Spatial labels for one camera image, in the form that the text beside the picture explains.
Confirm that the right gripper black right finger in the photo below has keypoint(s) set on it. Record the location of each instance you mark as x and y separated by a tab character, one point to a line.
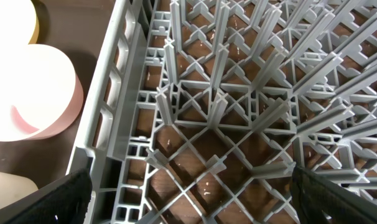
314	197

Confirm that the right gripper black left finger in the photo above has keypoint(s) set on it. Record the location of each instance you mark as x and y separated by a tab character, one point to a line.
64	201

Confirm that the pale green cup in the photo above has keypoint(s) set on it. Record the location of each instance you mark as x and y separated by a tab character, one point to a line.
14	188

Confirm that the grey dishwasher rack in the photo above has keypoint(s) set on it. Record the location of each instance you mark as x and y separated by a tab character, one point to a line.
198	111

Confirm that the pink bowl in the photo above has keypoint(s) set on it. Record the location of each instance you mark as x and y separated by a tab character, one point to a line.
40	93

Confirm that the brown serving tray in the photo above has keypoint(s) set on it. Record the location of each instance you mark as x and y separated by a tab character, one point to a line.
77	28

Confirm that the yellow plate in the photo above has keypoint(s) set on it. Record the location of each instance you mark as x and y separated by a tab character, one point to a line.
19	23

